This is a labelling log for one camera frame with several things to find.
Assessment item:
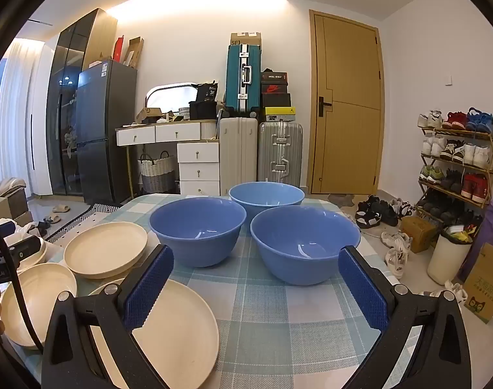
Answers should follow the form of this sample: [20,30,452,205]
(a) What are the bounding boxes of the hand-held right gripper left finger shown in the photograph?
[42,244,175,389]

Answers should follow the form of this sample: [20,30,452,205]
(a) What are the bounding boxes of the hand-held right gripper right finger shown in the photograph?
[338,245,473,389]

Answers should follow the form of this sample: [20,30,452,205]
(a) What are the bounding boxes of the blue bowl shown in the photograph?
[148,198,247,268]
[229,182,306,221]
[250,206,361,286]

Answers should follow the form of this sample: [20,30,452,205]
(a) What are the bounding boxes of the white bubble wrap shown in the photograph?
[12,224,38,246]

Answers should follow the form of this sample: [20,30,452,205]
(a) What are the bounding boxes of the brown cardboard boxes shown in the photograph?
[0,194,33,228]

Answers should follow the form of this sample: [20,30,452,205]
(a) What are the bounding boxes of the small cream plate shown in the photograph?
[11,238,48,272]

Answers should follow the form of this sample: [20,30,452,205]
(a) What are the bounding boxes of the black shoe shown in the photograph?
[28,219,53,236]

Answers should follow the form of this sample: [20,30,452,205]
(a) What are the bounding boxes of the cream sofa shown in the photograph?
[0,177,27,202]

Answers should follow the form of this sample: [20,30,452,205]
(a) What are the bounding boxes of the white dotted rug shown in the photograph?
[48,203,122,244]

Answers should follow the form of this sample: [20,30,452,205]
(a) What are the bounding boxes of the scattered sneakers group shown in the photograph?
[354,194,468,304]

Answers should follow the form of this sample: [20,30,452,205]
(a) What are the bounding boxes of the small brown cardboard box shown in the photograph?
[400,216,439,254]

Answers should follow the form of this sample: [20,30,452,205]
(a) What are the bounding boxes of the white trash bin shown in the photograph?
[427,225,474,285]

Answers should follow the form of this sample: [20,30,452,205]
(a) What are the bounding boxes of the teal checked tablecloth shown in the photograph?
[11,194,423,389]

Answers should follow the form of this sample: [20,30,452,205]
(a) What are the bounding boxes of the white wardrobe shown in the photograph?
[30,44,54,196]

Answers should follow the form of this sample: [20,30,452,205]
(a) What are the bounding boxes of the woven laundry basket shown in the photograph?
[138,151,177,194]

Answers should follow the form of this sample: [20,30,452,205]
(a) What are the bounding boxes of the white curtain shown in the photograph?
[0,38,38,195]

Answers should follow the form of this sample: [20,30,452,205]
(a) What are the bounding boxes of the dark grey refrigerator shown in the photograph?
[75,60,138,205]

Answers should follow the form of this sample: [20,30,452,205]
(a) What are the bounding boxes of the white dressing table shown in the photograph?
[116,119,221,197]

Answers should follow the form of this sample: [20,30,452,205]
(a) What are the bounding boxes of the white suitcase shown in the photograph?
[219,117,259,196]

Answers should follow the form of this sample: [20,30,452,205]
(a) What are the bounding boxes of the silver suitcase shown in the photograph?
[258,121,304,189]

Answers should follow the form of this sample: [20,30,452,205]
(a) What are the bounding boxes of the tall glass door cabinet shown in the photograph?
[46,8,119,197]

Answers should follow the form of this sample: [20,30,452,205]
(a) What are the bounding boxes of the open cardboard box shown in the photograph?
[135,107,165,124]

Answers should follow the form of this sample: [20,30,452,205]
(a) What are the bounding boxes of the gold shoe rack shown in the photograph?
[417,124,493,221]

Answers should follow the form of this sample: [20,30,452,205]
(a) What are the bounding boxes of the black bag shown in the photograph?
[188,83,219,121]

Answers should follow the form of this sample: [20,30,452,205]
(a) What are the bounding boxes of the arched mirror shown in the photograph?
[145,83,196,116]

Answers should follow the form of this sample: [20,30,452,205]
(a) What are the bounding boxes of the group of assorted shoes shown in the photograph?
[417,107,493,205]

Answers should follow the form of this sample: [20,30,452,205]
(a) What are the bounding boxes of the wooden door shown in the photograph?
[309,9,383,195]

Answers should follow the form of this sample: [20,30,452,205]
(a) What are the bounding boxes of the tall cardboard packaging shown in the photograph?
[125,37,145,68]

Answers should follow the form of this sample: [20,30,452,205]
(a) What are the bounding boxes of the teal suitcase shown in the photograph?
[225,44,262,116]

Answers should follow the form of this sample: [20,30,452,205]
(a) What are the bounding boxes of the flat cardboard box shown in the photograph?
[230,32,261,47]

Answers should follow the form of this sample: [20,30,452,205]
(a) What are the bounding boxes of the black cable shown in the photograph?
[0,211,42,351]

